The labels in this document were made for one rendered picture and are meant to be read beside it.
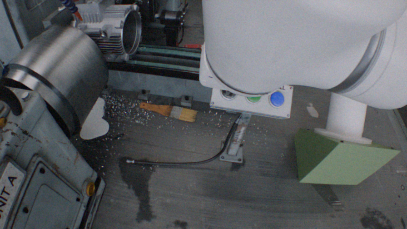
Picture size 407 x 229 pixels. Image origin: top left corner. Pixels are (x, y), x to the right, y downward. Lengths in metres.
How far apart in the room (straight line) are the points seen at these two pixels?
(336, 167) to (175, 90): 0.57
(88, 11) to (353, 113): 0.84
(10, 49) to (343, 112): 1.11
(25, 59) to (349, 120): 0.78
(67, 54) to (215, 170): 0.48
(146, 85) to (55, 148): 0.45
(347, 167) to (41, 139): 0.71
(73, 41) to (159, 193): 0.44
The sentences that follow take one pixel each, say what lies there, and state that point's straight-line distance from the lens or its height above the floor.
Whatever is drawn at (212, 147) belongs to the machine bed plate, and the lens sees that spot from 0.65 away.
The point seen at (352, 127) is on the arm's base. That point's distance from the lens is 0.63.
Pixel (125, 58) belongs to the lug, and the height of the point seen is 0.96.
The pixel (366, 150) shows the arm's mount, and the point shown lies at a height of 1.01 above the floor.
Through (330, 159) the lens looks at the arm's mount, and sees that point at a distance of 0.57.
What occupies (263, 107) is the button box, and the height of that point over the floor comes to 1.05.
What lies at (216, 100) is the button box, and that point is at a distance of 0.42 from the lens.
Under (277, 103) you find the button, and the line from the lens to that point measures 0.43.
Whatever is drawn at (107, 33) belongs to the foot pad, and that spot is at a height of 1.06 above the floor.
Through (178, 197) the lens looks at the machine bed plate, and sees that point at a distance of 0.58.
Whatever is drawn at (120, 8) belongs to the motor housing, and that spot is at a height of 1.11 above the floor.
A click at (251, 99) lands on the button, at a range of 0.42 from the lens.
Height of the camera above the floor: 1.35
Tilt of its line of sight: 50 degrees down
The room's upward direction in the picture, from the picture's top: 6 degrees clockwise
